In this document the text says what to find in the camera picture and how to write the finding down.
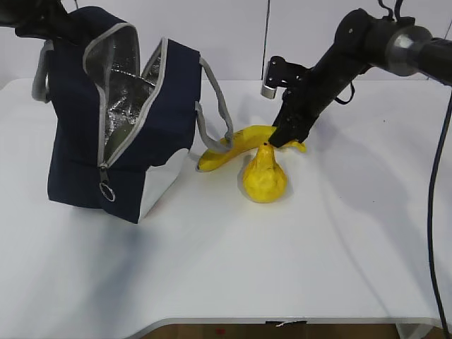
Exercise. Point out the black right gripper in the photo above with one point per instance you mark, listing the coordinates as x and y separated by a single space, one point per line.
302 106

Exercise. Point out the yellow banana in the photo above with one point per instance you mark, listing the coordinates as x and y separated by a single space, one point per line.
255 136

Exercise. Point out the yellow pear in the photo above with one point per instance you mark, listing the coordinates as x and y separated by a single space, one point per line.
263 179

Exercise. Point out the navy insulated lunch bag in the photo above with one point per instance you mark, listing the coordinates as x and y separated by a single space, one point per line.
99 85

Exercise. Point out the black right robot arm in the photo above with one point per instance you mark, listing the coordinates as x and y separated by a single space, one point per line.
392 43

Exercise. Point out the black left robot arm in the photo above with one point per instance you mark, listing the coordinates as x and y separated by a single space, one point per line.
46 20

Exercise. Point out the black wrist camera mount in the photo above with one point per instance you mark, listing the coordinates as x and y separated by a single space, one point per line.
281 74

